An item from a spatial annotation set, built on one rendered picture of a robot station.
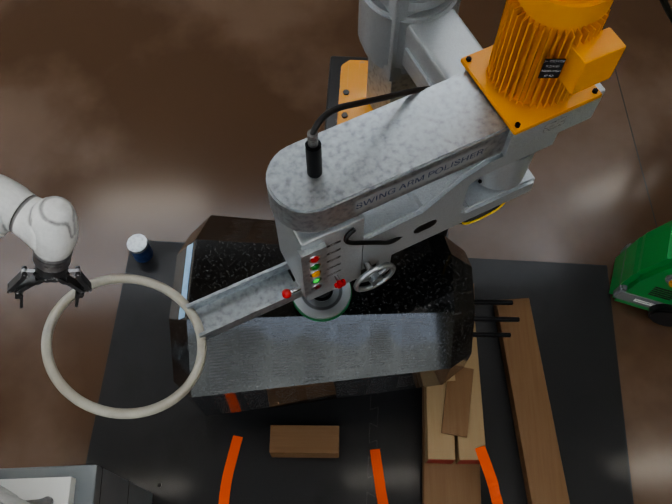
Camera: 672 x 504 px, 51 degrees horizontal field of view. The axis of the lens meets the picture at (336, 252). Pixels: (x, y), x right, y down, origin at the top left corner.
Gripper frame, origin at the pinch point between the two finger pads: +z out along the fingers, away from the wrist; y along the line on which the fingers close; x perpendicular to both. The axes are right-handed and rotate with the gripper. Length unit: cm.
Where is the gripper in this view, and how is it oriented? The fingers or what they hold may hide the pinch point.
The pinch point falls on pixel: (49, 300)
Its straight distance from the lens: 204.1
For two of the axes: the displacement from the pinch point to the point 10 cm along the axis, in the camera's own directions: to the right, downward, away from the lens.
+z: -3.4, 5.5, 7.6
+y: 9.2, 0.1, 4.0
